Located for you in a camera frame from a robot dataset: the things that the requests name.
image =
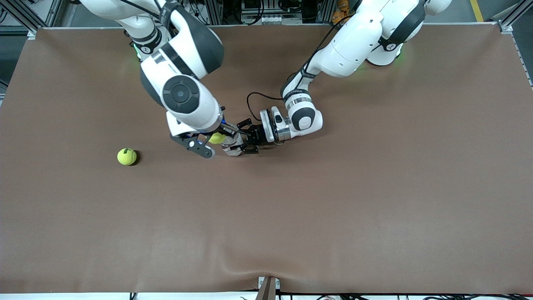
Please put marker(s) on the orange plastic bag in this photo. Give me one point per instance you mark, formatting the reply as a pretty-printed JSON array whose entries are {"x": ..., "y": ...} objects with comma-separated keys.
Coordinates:
[{"x": 341, "y": 12}]

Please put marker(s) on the yellow-green tennis ball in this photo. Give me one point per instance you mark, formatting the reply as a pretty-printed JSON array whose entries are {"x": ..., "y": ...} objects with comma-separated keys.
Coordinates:
[
  {"x": 127, "y": 157},
  {"x": 216, "y": 138}
]

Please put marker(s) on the brown post with grey bracket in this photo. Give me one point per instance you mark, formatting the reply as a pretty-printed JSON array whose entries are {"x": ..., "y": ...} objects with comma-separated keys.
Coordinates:
[{"x": 268, "y": 289}]

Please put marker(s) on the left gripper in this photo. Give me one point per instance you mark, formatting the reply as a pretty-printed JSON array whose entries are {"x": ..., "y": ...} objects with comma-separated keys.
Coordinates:
[{"x": 255, "y": 134}]

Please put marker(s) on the grey control box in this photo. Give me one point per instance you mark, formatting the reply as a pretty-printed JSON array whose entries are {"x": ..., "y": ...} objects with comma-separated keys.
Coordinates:
[{"x": 266, "y": 12}]

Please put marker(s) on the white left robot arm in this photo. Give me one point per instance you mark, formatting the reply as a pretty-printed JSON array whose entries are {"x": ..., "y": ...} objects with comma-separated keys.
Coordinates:
[{"x": 354, "y": 41}]

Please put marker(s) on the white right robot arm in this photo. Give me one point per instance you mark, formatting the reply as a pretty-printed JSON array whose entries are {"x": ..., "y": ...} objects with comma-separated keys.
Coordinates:
[{"x": 183, "y": 96}]

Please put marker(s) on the tennis ball can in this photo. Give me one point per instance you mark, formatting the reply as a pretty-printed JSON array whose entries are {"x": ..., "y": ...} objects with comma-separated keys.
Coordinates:
[{"x": 232, "y": 150}]

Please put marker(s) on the aluminium frame profile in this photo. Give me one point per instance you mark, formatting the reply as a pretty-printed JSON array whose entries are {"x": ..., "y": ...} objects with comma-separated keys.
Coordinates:
[
  {"x": 23, "y": 16},
  {"x": 215, "y": 10},
  {"x": 325, "y": 10},
  {"x": 514, "y": 14}
]

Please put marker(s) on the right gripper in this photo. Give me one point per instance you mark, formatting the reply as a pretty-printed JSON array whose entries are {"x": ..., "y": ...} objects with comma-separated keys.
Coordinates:
[{"x": 228, "y": 130}]

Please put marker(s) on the brown table mat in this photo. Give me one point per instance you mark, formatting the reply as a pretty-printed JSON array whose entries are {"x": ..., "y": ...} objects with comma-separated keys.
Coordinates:
[{"x": 266, "y": 229}]

